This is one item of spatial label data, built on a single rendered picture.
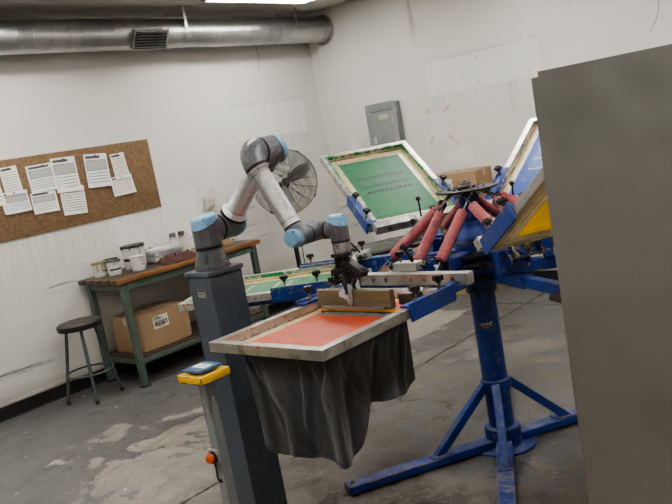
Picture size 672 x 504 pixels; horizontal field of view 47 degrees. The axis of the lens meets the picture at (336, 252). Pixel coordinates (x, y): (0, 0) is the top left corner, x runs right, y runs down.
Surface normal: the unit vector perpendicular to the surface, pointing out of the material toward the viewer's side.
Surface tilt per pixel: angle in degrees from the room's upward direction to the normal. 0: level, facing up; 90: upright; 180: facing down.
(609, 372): 90
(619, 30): 90
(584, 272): 90
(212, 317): 90
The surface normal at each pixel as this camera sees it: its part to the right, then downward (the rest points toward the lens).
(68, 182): 0.72, -0.07
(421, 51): -0.65, 0.22
